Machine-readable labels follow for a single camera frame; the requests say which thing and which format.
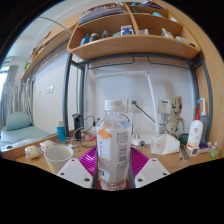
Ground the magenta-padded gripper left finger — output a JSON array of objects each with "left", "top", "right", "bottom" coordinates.
[{"left": 56, "top": 145, "right": 101, "bottom": 190}]

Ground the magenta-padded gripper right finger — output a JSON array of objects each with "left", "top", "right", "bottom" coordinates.
[{"left": 127, "top": 145, "right": 170, "bottom": 190}]

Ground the clear plastic drink bottle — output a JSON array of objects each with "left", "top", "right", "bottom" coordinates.
[{"left": 95, "top": 99, "right": 133, "bottom": 192}]

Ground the flat round red coaster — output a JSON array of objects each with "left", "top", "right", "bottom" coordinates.
[{"left": 91, "top": 178, "right": 132, "bottom": 192}]

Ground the white plastic bag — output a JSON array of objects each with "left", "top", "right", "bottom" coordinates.
[{"left": 149, "top": 133, "right": 181, "bottom": 156}]

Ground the white power strip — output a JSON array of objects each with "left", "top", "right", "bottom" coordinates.
[{"left": 130, "top": 133, "right": 154, "bottom": 148}]

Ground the wrapped round bread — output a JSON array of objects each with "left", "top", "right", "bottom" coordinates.
[
  {"left": 24, "top": 145, "right": 44, "bottom": 160},
  {"left": 39, "top": 139, "right": 58, "bottom": 152}
]

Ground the blue bottle with white cap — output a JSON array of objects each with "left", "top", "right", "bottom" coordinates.
[{"left": 55, "top": 119, "right": 67, "bottom": 144}]

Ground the dark green round jar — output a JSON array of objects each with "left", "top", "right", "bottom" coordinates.
[{"left": 178, "top": 133, "right": 190, "bottom": 145}]

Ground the white red-pump lotion bottle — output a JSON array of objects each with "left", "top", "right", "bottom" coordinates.
[{"left": 186, "top": 108, "right": 204, "bottom": 151}]

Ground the wooden tree figurine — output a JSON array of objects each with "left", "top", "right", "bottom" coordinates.
[{"left": 163, "top": 96, "right": 185, "bottom": 138}]

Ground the teal-sheeted bed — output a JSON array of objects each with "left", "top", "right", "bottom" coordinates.
[{"left": 0, "top": 124, "right": 52, "bottom": 150}]

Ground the green flat packet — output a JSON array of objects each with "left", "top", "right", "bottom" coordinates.
[{"left": 209, "top": 148, "right": 221, "bottom": 159}]

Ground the blue spray bottle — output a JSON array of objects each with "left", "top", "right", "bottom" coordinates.
[{"left": 197, "top": 97, "right": 210, "bottom": 141}]

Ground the teal pillow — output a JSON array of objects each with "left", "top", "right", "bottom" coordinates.
[{"left": 5, "top": 111, "right": 33, "bottom": 132}]

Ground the wooden shelf unit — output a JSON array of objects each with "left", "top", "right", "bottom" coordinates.
[{"left": 66, "top": 0, "right": 202, "bottom": 62}]

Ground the grey metal shelf frame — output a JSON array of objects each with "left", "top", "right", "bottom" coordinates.
[{"left": 62, "top": 51, "right": 214, "bottom": 141}]

